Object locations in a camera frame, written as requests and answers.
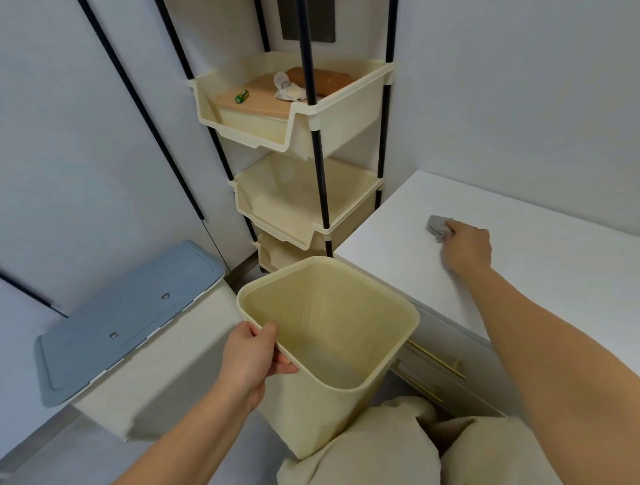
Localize long black cabinet handle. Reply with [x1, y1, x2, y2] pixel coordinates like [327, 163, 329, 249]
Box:
[77, 0, 206, 222]
[0, 271, 69, 319]

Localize person's left forearm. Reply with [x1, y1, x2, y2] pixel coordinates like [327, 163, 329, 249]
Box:
[112, 387, 267, 485]

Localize person's right forearm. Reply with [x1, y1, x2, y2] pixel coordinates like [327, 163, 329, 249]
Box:
[469, 264, 640, 485]

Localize cream trash can blue lid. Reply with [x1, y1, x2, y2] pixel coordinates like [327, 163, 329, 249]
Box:
[35, 240, 281, 443]

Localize gold drawer handle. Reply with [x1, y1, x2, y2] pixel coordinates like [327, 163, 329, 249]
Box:
[391, 366, 445, 404]
[404, 341, 467, 381]

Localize grey paper wad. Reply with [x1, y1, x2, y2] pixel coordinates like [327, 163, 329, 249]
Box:
[426, 215, 456, 243]

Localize white crumpled wrapper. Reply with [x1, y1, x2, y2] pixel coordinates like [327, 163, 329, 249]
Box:
[272, 71, 307, 104]

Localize brown oblong pouch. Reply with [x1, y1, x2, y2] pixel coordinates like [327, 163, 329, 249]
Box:
[285, 66, 359, 99]

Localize dark grey wall panel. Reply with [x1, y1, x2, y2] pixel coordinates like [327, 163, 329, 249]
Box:
[279, 0, 337, 44]

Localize beige trousers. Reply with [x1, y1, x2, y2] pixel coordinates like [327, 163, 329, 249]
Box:
[276, 397, 551, 485]

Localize empty cream rack tray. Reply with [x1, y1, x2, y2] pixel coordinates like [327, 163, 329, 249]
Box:
[229, 152, 385, 250]
[252, 232, 334, 274]

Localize person's left hand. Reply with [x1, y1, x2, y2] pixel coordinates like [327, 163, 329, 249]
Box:
[217, 321, 300, 411]

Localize person's right hand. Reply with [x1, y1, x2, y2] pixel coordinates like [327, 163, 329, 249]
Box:
[440, 219, 494, 276]

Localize black pole shelf rack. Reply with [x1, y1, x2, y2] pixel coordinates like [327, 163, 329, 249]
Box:
[155, 0, 399, 274]

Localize cream plastic waste bin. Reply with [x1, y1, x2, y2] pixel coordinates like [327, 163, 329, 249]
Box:
[236, 256, 421, 460]

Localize cream rack tray with items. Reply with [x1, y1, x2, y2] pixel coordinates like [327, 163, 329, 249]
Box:
[189, 50, 396, 161]

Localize white drawer cabinet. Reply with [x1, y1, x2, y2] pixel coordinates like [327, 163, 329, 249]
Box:
[333, 170, 640, 421]

